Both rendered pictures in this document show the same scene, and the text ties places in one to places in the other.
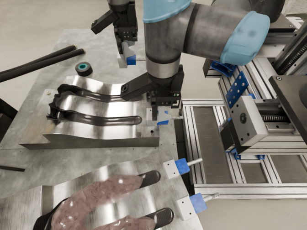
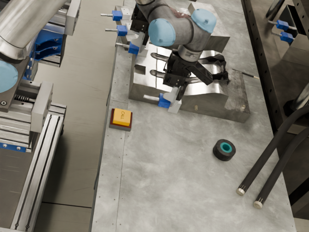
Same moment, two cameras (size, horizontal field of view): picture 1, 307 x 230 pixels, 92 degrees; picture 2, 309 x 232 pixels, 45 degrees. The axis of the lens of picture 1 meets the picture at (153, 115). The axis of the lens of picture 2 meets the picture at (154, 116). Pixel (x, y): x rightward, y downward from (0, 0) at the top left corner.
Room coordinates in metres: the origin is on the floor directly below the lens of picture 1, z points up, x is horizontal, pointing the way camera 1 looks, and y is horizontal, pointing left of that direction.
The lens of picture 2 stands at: (1.52, -0.15, 1.85)
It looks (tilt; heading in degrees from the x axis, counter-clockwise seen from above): 46 degrees down; 166
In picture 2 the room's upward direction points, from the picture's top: 23 degrees clockwise
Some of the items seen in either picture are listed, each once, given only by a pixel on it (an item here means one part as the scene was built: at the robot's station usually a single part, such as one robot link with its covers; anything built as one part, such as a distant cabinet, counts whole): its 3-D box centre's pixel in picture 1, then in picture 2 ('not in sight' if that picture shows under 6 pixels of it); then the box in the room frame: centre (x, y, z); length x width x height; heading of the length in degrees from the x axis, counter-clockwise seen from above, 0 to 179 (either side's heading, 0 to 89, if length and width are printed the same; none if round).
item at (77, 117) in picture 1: (94, 105); (192, 66); (0.32, 0.22, 0.92); 0.35 x 0.16 x 0.09; 92
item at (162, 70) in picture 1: (162, 60); not in sight; (0.28, -0.02, 1.14); 0.08 x 0.08 x 0.05
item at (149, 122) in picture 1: (165, 117); (131, 47); (0.28, -0.04, 0.90); 0.13 x 0.05 x 0.05; 92
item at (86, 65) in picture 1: (83, 69); (224, 150); (0.64, 0.37, 0.82); 0.08 x 0.08 x 0.04
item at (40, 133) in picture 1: (95, 110); (191, 78); (0.33, 0.23, 0.87); 0.50 x 0.26 x 0.14; 92
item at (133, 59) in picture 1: (133, 59); (161, 100); (0.57, 0.09, 0.93); 0.13 x 0.05 x 0.05; 92
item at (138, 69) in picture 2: (151, 99); (139, 72); (0.38, 0.01, 0.87); 0.05 x 0.05 x 0.04; 2
